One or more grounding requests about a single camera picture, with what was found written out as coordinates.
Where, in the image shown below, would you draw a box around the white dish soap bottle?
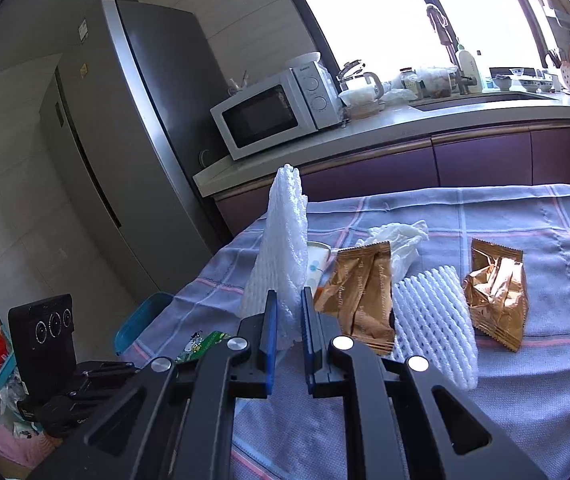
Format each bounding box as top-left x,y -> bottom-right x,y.
455,44 -> 484,93

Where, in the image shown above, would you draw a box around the blue plastic bin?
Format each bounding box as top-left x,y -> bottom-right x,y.
115,291 -> 174,356

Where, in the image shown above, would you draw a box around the tall white foam fruit net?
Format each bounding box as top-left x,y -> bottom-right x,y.
241,164 -> 310,351

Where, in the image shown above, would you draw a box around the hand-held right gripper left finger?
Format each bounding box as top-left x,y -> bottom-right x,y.
30,290 -> 278,480

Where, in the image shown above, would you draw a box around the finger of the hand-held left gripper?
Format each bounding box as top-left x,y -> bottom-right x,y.
75,360 -> 138,393

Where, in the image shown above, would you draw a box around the blue plaid tablecloth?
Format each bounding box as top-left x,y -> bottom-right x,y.
135,182 -> 570,480

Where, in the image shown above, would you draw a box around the small white paper cup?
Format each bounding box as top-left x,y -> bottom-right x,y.
306,241 -> 338,291

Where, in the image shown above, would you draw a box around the white kitchen countertop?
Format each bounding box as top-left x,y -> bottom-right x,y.
193,91 -> 570,198

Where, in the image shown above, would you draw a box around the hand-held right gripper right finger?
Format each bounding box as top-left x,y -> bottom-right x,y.
301,287 -> 548,480

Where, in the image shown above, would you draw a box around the white microwave oven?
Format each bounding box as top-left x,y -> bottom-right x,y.
209,62 -> 343,162

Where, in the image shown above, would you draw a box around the grey refrigerator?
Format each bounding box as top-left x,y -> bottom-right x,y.
40,0 -> 230,306

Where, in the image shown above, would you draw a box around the purple kitchen cabinets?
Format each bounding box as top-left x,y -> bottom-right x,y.
215,122 -> 570,238

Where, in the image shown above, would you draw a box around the metal sink faucet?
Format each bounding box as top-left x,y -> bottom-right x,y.
427,4 -> 470,96

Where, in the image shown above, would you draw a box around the white plastic glove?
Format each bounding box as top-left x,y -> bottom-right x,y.
355,220 -> 430,291

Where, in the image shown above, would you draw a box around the glass kettle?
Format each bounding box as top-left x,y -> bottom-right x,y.
337,60 -> 386,118

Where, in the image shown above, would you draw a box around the green snack wrapper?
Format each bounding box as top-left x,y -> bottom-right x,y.
176,330 -> 232,365

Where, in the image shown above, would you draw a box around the glass food jars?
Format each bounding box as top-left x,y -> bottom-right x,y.
399,66 -> 459,99

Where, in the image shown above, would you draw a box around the gold snack wrapper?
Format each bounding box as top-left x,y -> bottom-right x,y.
313,241 -> 396,356
462,238 -> 530,353

